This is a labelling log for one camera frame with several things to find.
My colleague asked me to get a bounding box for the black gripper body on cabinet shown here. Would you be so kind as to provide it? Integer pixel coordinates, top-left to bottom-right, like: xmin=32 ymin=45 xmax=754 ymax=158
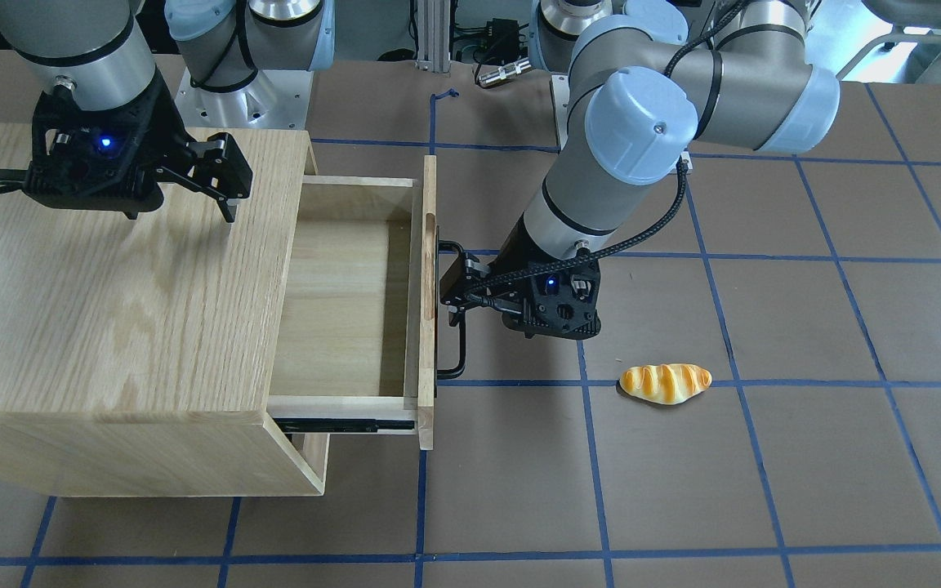
xmin=23 ymin=82 xmax=194 ymax=219

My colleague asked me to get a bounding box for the black metal drawer handle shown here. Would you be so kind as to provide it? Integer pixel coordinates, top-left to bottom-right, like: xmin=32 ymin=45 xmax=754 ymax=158
xmin=435 ymin=239 xmax=466 ymax=382

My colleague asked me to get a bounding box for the light wooden drawer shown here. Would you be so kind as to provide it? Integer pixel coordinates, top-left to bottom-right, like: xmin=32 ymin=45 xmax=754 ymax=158
xmin=266 ymin=155 xmax=438 ymax=450

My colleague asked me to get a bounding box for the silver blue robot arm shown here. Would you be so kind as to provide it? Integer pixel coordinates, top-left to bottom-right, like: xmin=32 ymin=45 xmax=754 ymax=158
xmin=439 ymin=1 xmax=841 ymax=340

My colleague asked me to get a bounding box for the silver robot arm on cabinet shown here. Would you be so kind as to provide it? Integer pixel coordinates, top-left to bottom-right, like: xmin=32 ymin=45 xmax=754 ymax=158
xmin=0 ymin=1 xmax=336 ymax=223

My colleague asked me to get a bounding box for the light wooden drawer cabinet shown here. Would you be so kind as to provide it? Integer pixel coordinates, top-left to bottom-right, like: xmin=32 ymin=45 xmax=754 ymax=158
xmin=0 ymin=129 xmax=328 ymax=497

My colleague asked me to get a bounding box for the toy bread roll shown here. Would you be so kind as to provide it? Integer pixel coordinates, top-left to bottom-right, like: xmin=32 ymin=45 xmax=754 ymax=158
xmin=618 ymin=363 xmax=713 ymax=406

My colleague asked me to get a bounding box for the black power adapter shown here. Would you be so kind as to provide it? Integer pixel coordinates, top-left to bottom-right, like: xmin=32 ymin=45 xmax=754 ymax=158
xmin=480 ymin=18 xmax=520 ymax=62

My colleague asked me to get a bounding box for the silver cable connector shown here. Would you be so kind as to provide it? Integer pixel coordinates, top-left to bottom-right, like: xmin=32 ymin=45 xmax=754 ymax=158
xmin=475 ymin=57 xmax=534 ymax=89

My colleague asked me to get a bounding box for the aluminium frame post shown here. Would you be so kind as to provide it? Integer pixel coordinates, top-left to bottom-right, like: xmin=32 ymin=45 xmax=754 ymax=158
xmin=411 ymin=0 xmax=454 ymax=76

